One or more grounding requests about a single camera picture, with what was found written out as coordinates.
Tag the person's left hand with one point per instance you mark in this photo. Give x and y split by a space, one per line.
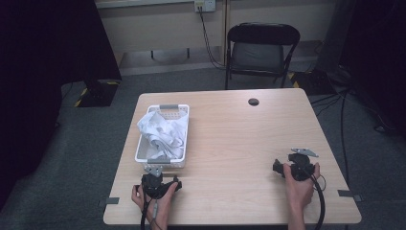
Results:
164 204

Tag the white plastic basket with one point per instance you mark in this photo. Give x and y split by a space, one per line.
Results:
143 150

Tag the black folding chair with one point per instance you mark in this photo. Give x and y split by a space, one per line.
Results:
260 54

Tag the white wall socket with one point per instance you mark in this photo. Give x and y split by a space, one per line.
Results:
205 5

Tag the grey tape strip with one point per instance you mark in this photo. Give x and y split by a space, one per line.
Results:
112 200
348 193

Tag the black yellow-striped floor box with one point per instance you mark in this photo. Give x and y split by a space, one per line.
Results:
312 83

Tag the white cloth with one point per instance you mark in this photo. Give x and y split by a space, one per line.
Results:
164 134

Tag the dark curtain with stand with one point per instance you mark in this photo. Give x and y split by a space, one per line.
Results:
376 57

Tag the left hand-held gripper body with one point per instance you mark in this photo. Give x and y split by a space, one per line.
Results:
153 187

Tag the black yellow-striped stand base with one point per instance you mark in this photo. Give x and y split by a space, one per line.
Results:
99 94

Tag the large black curtain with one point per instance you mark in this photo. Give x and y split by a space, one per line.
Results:
48 64

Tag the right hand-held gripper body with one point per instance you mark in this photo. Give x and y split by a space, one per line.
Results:
300 167

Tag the person's right hand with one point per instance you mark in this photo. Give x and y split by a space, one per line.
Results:
298 191

